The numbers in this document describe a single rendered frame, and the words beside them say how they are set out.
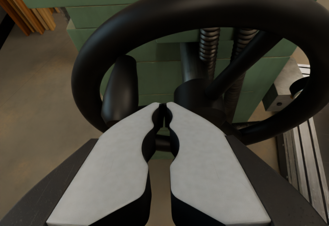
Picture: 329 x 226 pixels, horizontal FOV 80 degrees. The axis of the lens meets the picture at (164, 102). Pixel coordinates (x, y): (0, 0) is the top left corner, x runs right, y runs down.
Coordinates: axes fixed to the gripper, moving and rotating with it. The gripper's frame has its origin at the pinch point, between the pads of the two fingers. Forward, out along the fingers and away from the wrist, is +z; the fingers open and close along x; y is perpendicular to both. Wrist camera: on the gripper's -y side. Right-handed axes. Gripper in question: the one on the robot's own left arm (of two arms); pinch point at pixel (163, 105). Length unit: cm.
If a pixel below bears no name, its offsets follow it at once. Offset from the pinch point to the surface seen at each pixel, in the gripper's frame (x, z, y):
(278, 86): 26.6, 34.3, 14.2
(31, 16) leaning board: -104, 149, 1
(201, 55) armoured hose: 4.5, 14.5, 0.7
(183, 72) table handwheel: 2.2, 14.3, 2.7
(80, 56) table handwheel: -6.8, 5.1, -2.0
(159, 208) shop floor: -7, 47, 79
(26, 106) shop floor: -91, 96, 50
